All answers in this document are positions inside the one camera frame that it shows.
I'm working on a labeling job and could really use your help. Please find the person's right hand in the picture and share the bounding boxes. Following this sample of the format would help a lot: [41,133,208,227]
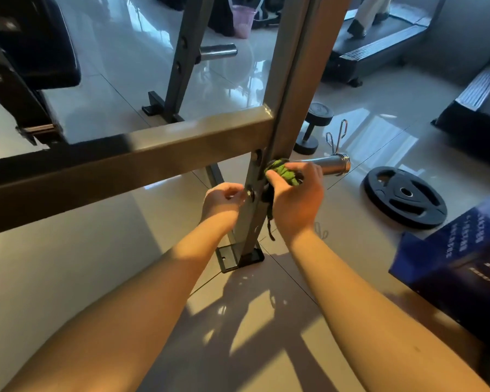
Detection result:
[265,162,326,246]

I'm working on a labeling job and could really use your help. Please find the person's left hand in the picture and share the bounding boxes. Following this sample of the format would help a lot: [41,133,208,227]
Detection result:
[199,182,248,237]

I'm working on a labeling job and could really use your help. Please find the green cleaning cloth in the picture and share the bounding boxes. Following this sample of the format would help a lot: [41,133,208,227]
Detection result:
[263,159,305,242]

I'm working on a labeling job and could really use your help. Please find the grey steel gym machine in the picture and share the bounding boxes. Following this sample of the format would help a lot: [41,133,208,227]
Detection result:
[0,0,356,274]

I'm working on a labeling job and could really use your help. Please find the person's left forearm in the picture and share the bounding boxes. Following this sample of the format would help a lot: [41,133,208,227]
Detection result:
[2,220,238,392]

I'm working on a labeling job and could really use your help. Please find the person's right forearm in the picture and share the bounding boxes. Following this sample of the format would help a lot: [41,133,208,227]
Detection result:
[287,228,490,392]

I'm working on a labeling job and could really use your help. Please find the chrome weight storage peg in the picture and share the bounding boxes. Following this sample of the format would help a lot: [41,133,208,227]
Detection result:
[198,44,240,62]
[298,153,353,178]

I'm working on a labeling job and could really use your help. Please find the large black dumbbell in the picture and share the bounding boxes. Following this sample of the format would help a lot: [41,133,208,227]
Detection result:
[293,102,333,157]

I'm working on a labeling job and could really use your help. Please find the metal spring barbell collar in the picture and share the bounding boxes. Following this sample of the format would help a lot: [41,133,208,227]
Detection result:
[324,118,350,157]

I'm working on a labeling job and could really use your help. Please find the large black weight plate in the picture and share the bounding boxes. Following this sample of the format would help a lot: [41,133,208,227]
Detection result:
[363,166,449,230]

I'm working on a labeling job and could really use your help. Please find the black treadmill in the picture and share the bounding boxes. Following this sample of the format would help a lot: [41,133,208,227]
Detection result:
[431,40,490,172]
[322,0,449,88]

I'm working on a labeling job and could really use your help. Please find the dark blue stand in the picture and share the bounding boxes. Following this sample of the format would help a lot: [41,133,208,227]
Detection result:
[389,186,490,348]

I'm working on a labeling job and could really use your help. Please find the pink plastic bucket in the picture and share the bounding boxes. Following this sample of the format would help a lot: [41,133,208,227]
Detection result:
[230,4,259,40]

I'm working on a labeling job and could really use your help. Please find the black padded bench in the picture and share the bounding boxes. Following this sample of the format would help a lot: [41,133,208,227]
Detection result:
[0,0,83,90]

